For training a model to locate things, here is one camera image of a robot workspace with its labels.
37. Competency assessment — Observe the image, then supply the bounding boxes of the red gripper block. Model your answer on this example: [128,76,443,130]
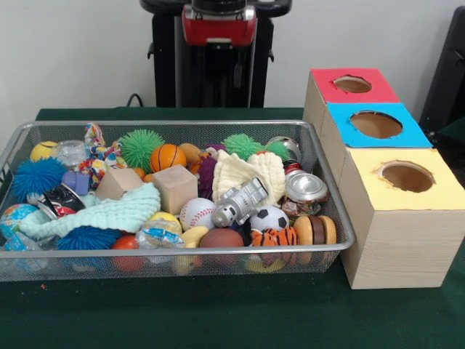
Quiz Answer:
[181,14,258,88]

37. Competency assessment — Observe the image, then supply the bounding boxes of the orange striped tiger plush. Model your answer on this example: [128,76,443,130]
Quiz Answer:
[249,227,301,252]

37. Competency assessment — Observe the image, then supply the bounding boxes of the wooden box with three holes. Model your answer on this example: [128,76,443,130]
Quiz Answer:
[303,67,465,291]

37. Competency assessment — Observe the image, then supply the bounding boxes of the cream knitted cloth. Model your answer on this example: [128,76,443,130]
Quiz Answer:
[212,148,286,208]

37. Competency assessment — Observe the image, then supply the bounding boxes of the orange basketball toy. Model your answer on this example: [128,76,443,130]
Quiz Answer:
[150,143,187,174]

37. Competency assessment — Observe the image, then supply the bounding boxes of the silver robot figure toy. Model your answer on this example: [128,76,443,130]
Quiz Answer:
[211,177,272,229]

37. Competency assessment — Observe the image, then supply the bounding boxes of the crushed silver drink can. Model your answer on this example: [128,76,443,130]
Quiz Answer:
[282,170,331,219]

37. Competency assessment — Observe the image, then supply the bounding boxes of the wooden cube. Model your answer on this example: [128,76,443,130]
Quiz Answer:
[151,164,200,215]

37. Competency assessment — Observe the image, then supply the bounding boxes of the white baseball toy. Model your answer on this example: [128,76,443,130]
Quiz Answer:
[179,198,218,232]

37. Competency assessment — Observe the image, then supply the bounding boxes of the black and white soccer ball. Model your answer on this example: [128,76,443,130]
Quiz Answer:
[249,206,291,233]

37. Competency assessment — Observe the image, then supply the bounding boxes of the wooden toy hamburger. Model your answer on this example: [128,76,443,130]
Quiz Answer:
[293,214,338,246]

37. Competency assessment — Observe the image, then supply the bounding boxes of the mint green knitted cloth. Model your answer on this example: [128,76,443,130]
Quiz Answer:
[18,182,162,239]

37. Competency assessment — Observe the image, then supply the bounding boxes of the black flat panel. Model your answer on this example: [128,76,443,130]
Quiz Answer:
[418,5,465,128]

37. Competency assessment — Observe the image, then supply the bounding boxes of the dark green table cloth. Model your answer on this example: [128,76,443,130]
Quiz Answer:
[0,106,465,349]
[432,116,465,177]

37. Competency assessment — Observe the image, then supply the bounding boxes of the blue spiky rubber ball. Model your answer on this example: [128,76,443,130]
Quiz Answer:
[9,156,69,204]

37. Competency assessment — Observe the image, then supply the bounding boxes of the silver wire mesh bin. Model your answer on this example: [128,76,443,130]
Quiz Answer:
[0,119,356,283]

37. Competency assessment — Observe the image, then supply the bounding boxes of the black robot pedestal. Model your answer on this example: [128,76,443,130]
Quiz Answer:
[139,0,294,109]

